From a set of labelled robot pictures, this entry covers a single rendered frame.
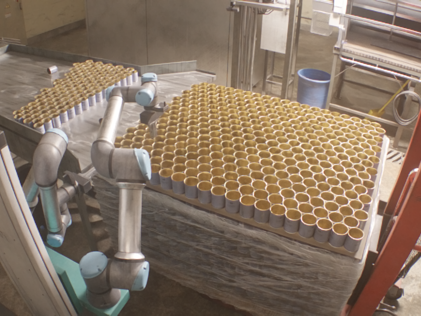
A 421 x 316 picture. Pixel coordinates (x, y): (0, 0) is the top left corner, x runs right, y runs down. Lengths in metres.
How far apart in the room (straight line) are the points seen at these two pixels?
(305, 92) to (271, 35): 0.83
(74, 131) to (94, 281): 1.23
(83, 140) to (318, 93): 3.13
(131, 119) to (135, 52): 2.85
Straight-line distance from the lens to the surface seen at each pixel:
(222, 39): 4.34
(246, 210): 1.53
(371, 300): 2.01
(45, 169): 1.40
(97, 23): 5.58
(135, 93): 1.61
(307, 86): 4.54
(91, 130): 2.34
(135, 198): 1.32
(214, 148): 1.90
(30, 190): 1.67
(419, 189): 1.50
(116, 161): 1.33
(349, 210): 1.60
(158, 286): 2.70
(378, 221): 2.09
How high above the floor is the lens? 2.21
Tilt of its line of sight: 34 degrees down
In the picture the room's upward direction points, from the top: 2 degrees clockwise
